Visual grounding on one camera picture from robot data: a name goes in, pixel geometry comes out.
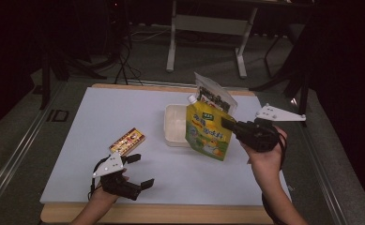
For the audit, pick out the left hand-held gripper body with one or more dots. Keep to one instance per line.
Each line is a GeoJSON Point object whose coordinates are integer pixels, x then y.
{"type": "Point", "coordinates": [109, 167]}

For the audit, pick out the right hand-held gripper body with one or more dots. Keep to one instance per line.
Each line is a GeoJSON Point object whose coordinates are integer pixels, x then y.
{"type": "Point", "coordinates": [258, 137]}

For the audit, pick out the yellow green spout pouch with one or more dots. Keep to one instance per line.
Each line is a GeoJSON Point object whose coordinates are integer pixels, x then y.
{"type": "Point", "coordinates": [206, 131]}

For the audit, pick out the clear bag of dried food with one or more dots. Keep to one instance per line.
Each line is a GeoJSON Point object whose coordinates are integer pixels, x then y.
{"type": "Point", "coordinates": [216, 93]}

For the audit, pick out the cream divided storage box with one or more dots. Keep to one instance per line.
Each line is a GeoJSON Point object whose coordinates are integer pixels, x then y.
{"type": "Point", "coordinates": [174, 125]}

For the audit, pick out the person's right hand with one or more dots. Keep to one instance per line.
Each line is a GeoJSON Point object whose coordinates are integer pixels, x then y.
{"type": "Point", "coordinates": [267, 157]}

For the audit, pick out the person's left hand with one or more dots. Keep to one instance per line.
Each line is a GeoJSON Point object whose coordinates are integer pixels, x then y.
{"type": "Point", "coordinates": [106, 197]}

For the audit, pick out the small yellow printed box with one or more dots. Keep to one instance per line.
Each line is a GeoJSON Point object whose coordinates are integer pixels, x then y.
{"type": "Point", "coordinates": [127, 141]}

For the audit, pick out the wooden table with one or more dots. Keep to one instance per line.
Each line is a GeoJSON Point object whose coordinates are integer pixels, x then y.
{"type": "Point", "coordinates": [158, 214]}

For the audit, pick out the white table mat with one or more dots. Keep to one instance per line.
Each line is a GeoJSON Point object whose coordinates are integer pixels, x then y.
{"type": "Point", "coordinates": [114, 112]}

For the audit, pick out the black metal stand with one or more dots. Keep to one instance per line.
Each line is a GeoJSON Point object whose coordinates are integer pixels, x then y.
{"type": "Point", "coordinates": [296, 78]}

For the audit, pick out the black tripod stand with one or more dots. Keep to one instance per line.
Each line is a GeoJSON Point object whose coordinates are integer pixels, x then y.
{"type": "Point", "coordinates": [61, 59]}

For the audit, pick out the aluminium floor rail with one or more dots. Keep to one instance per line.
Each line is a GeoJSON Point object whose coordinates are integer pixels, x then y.
{"type": "Point", "coordinates": [17, 156]}
{"type": "Point", "coordinates": [327, 162]}

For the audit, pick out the white metal table frame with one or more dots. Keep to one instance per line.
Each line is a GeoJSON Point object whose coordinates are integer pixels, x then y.
{"type": "Point", "coordinates": [211, 25]}

